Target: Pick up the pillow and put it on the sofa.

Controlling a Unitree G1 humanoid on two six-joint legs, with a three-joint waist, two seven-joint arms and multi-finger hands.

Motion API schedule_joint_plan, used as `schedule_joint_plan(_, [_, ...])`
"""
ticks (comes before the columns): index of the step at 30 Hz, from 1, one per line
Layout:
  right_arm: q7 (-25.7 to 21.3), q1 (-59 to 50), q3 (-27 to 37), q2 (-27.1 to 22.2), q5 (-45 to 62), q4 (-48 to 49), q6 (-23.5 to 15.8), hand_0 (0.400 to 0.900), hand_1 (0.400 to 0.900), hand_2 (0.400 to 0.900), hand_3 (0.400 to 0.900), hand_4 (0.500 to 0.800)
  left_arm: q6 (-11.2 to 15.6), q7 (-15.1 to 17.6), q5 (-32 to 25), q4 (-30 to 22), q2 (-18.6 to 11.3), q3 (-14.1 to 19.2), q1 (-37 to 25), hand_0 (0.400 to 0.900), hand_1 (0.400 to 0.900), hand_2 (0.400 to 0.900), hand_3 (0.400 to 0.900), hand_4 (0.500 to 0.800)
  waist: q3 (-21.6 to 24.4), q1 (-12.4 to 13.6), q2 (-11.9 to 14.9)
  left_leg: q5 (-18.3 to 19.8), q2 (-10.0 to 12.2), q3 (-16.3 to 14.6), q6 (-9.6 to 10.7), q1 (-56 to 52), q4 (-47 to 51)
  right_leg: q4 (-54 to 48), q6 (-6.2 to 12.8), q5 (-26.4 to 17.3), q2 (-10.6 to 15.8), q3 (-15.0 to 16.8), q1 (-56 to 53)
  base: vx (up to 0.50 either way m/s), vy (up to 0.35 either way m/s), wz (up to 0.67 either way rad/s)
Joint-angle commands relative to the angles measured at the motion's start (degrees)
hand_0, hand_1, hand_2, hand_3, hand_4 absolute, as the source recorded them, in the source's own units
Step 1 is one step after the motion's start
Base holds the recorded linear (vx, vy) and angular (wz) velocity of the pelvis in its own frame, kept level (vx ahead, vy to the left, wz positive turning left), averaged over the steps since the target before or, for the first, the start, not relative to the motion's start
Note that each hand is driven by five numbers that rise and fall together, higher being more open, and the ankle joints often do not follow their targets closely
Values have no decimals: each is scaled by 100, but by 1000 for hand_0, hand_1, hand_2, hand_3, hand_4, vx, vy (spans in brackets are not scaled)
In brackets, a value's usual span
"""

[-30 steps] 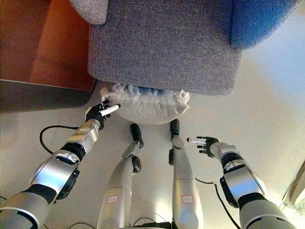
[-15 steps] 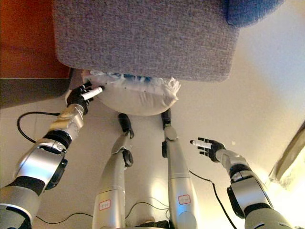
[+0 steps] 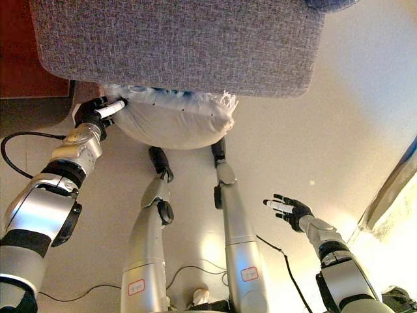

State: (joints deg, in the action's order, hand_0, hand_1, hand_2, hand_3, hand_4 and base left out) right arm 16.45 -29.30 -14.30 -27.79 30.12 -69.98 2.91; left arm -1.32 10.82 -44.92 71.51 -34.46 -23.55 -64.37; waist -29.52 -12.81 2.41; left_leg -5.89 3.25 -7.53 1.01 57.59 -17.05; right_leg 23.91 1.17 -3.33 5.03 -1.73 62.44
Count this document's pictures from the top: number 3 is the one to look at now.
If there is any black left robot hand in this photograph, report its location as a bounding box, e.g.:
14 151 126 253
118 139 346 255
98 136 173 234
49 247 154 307
74 95 128 131

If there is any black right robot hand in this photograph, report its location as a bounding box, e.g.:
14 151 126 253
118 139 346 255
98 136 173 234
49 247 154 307
263 193 315 233

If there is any white fringed pillow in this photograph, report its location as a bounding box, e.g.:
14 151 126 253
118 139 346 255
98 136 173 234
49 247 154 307
103 83 240 151

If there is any grey fabric armchair sofa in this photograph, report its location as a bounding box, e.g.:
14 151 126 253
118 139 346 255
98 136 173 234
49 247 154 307
28 0 359 98

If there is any black left robot foot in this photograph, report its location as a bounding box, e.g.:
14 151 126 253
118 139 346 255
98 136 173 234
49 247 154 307
148 146 175 183

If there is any black robot foot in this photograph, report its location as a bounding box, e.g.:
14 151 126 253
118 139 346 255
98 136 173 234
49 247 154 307
210 136 227 169
148 146 175 183

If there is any black right robot foot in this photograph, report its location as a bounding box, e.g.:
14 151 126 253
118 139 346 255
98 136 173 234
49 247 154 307
210 136 227 169

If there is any black robot pelvis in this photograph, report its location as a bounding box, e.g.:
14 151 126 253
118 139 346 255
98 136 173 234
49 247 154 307
183 286 234 313

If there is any dark lumpy object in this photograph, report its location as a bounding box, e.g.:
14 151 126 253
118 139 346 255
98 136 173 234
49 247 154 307
380 285 417 313

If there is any silver left robot leg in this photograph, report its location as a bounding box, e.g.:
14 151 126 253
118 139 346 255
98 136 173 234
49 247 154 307
120 177 175 313

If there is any thick black floor cable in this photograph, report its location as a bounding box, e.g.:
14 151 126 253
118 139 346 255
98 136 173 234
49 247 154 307
255 234 314 313

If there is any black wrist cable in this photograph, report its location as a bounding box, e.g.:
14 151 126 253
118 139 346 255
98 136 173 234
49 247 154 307
0 130 67 179

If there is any thin black floor cable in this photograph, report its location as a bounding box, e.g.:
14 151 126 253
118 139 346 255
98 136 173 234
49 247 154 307
38 283 122 303
165 264 229 291

